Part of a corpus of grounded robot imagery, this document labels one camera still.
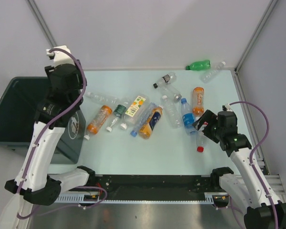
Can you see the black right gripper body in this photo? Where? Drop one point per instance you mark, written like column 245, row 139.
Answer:
column 219, row 132

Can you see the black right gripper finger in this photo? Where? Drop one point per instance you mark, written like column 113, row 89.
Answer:
column 207, row 118
column 209, row 132

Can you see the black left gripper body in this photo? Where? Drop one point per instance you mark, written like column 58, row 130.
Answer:
column 80, row 82

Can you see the clear Nongfu bottle red label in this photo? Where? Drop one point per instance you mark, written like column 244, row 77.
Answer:
column 200, row 138

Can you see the orange label bottle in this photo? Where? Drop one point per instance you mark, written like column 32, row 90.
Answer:
column 97, row 122
column 198, row 101

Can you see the crushed clear bottle blue cap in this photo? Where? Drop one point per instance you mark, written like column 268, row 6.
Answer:
column 142, row 119

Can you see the clear bottle dark green label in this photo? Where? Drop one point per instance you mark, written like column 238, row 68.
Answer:
column 117, row 114

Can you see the yellow tea bottle blue label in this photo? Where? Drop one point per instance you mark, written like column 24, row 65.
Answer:
column 147, row 129

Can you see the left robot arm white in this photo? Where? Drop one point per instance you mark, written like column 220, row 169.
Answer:
column 33, row 183

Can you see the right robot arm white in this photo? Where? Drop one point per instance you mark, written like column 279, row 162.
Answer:
column 260, row 205

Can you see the dark green plastic bin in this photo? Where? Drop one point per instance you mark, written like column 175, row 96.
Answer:
column 18, row 105

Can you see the clear bottle blue label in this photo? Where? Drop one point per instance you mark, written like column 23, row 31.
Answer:
column 187, row 117

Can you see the tall clear bottle white cap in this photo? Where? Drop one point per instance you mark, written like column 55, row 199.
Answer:
column 171, row 111

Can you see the clear bottle silver cap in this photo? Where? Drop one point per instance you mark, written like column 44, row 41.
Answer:
column 171, row 92

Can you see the clear bottle white cap back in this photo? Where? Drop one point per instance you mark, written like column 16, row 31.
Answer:
column 210, row 74

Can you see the green bottle at back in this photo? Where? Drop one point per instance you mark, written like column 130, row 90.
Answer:
column 199, row 65

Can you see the clear bottle black cap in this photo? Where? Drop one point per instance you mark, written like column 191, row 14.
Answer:
column 165, row 80

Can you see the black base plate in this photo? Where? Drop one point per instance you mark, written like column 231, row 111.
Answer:
column 157, row 187

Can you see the white cable duct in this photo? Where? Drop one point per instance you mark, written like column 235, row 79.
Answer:
column 79, row 197

